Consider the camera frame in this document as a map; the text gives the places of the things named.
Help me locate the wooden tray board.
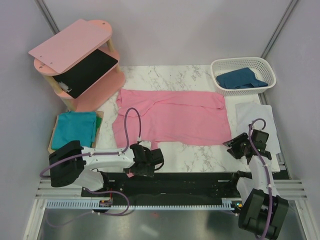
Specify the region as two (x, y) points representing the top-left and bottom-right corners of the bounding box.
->
(47, 110), (104, 154)

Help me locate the black tablet on shelf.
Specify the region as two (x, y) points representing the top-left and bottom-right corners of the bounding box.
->
(53, 49), (118, 99)

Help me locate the blue t-shirt in basket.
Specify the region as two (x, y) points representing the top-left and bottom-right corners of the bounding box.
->
(216, 67), (268, 90)

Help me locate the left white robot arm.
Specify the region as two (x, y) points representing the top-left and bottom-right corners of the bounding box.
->
(49, 140), (165, 197)

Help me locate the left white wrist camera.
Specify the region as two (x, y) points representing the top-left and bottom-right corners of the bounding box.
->
(138, 140), (152, 150)

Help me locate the pink t-shirt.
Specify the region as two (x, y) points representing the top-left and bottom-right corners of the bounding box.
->
(112, 89), (232, 149)

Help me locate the white folded cloth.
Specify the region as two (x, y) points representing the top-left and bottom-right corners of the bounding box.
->
(235, 102), (281, 155)

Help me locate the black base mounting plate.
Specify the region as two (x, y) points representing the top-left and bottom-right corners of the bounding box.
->
(80, 172), (240, 204)

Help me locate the white slotted cable duct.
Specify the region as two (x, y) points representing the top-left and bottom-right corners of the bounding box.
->
(46, 199), (242, 211)

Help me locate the teal folded t-shirt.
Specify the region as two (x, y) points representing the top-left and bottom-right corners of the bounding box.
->
(51, 111), (97, 150)

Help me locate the green folded t-shirt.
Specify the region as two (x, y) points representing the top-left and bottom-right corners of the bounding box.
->
(95, 116), (103, 131)

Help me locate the pink tiered shelf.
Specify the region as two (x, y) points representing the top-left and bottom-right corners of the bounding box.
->
(28, 19), (125, 112)

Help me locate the white perforated plastic basket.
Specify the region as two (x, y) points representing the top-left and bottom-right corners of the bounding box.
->
(210, 57), (277, 96)

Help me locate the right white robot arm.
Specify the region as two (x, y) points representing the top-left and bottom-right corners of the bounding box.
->
(224, 129), (289, 240)

